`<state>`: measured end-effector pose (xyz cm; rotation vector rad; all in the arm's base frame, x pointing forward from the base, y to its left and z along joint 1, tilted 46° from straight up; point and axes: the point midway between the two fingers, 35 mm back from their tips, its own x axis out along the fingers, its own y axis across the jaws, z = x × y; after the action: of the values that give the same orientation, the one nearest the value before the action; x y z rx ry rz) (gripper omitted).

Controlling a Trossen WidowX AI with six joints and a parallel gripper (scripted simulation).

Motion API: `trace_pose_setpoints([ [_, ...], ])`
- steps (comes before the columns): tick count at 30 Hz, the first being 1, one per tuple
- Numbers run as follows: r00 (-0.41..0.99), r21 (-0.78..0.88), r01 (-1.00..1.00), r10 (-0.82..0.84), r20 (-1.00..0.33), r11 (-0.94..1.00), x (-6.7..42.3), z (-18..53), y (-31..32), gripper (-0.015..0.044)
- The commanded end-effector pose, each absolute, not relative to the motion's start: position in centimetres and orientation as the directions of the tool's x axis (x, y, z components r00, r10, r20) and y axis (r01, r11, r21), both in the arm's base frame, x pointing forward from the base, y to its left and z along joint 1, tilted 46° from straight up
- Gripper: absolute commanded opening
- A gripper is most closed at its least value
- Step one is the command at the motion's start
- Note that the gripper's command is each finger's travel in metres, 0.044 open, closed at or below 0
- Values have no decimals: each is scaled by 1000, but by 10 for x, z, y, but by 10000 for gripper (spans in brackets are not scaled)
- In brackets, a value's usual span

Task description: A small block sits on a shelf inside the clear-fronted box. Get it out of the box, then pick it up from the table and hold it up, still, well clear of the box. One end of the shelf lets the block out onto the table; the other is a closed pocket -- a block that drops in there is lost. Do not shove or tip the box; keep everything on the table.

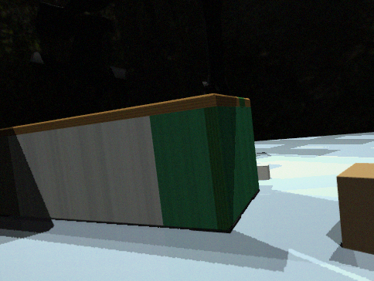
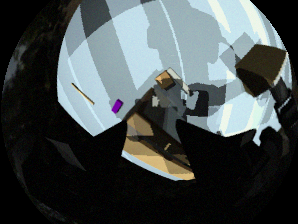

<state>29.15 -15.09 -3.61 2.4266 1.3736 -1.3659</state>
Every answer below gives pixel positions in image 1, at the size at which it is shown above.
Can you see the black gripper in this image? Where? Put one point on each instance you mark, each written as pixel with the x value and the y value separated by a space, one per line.
pixel 84 61

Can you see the brown cardboard box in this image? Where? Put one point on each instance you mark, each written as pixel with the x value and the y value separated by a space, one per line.
pixel 356 207

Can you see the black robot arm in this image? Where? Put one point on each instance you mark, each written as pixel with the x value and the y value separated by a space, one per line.
pixel 59 22

